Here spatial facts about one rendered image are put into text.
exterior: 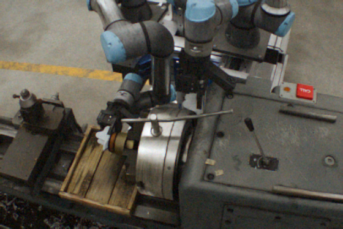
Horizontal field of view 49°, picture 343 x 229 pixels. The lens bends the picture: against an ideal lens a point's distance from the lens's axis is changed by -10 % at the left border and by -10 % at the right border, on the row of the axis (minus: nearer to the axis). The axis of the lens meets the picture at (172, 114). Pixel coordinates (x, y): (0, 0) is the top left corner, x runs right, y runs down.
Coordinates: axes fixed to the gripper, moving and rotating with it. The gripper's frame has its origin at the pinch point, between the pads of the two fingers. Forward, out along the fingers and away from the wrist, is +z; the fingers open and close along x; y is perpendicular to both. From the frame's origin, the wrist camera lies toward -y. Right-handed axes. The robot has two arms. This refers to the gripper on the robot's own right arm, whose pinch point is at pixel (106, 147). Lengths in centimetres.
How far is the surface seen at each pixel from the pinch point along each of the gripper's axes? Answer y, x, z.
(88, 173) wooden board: 11.4, -19.8, 1.6
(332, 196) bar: -76, 19, 13
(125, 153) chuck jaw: -8.3, 2.1, 1.9
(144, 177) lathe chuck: -18.6, 5.3, 11.1
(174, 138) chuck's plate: -25.6, 14.8, 0.5
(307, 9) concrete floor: -80, -108, -271
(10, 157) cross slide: 43.8, -11.2, 8.9
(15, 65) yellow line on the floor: 165, -108, -128
